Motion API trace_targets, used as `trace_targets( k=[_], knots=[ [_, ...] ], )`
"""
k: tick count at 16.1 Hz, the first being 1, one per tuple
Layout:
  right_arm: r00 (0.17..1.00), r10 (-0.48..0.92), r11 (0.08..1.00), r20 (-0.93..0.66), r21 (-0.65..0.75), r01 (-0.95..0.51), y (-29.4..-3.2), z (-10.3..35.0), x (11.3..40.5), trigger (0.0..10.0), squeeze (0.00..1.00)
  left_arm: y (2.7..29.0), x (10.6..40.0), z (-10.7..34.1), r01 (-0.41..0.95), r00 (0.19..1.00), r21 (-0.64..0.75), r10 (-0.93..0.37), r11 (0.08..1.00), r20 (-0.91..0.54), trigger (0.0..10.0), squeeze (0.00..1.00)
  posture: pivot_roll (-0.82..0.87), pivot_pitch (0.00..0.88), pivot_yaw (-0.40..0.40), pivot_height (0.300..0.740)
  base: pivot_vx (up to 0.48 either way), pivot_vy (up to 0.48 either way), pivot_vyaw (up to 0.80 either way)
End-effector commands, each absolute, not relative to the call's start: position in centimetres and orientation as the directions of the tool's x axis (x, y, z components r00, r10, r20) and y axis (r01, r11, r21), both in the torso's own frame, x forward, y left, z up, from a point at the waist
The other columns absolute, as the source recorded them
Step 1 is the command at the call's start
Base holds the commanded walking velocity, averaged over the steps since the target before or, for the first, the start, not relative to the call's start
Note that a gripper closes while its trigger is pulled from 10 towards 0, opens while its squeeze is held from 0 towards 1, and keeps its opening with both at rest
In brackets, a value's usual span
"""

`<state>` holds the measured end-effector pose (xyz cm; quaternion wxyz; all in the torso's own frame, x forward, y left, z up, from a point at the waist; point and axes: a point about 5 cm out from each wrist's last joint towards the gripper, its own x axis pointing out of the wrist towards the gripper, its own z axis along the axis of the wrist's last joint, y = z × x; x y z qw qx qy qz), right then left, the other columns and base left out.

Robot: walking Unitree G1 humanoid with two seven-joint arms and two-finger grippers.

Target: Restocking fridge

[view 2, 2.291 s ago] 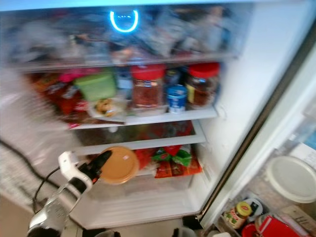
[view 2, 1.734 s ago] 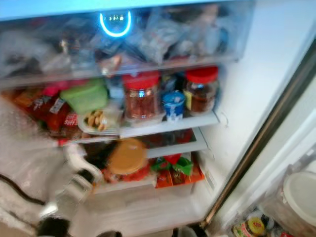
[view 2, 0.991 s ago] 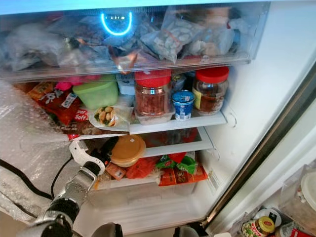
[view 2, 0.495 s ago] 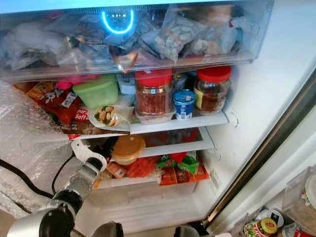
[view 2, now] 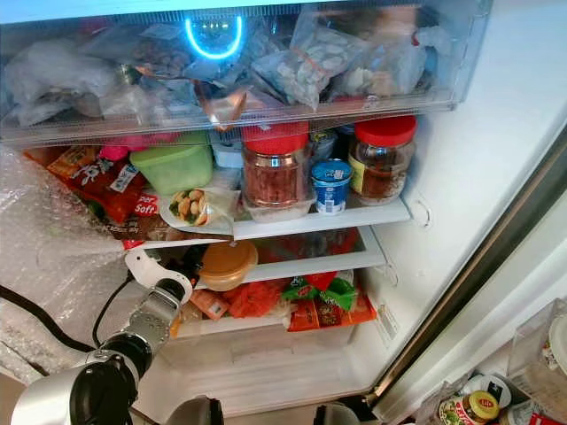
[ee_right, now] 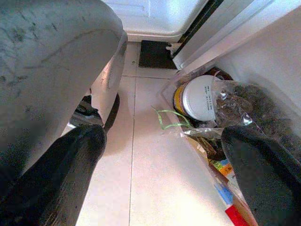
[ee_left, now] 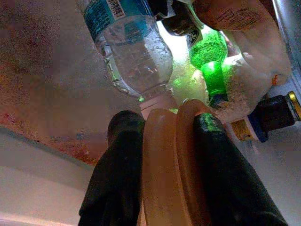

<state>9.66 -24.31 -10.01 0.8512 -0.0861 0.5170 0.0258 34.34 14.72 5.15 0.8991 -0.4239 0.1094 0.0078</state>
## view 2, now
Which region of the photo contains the clear container with orange lid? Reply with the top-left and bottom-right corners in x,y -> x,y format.
199,239 -> 260,293

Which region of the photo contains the glass fridge shelf white trim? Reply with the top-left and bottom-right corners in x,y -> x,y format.
142,228 -> 387,283

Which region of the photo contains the transparent fridge drawer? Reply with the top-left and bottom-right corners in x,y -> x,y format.
0,0 -> 494,148

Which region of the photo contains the white fridge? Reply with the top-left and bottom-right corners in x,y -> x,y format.
0,0 -> 567,424

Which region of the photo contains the small orange box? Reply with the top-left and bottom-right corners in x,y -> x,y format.
186,289 -> 228,321

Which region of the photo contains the white packet with food picture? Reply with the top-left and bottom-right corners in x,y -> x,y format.
160,185 -> 241,236

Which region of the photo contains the red plastic bag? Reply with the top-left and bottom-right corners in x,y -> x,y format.
227,278 -> 285,319

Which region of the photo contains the green plastic food container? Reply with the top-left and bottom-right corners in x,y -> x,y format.
129,135 -> 214,197

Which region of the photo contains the red snack packet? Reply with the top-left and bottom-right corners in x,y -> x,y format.
44,145 -> 162,243

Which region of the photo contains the small white plastic tub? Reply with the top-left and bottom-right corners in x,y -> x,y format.
210,132 -> 245,170

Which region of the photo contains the white crisper drawer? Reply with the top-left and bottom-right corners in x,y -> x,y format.
149,313 -> 401,414

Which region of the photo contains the red-lid jar with red contents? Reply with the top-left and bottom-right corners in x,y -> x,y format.
240,121 -> 312,212

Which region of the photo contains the green snack packet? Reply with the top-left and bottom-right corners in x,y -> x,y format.
281,272 -> 361,312

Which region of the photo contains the clear bubble wrap sheet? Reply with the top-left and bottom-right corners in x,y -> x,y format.
0,146 -> 144,387

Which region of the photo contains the orange flat food packet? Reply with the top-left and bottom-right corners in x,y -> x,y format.
287,295 -> 378,334

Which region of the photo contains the blue and white yogurt cup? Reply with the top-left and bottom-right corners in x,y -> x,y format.
310,158 -> 354,216

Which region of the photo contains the red-lid jar with brown contents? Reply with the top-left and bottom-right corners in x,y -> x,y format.
347,114 -> 418,207

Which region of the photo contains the white crumpled plastic bag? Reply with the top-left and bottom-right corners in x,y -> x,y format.
4,40 -> 118,125

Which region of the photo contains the clear bag of dumplings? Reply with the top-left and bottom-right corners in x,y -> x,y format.
252,22 -> 375,109

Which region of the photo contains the jar with yellow lid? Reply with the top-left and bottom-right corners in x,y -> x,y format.
438,389 -> 502,425

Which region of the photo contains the white round lid container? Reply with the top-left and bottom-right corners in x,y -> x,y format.
464,373 -> 512,405

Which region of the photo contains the clear plastic box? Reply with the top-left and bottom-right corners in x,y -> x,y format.
506,298 -> 567,419

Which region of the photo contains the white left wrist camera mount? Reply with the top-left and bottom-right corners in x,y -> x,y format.
125,247 -> 194,298

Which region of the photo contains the thin black looped cable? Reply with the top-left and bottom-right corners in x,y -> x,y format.
91,274 -> 136,348

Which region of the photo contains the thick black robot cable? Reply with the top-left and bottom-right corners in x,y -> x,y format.
0,285 -> 97,357

